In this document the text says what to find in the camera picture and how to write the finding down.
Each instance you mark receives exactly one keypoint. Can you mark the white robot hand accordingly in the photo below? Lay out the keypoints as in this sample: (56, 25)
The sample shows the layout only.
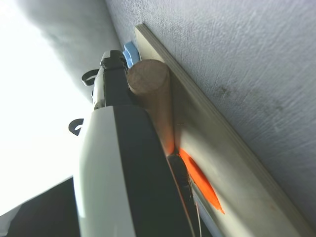
(128, 172)

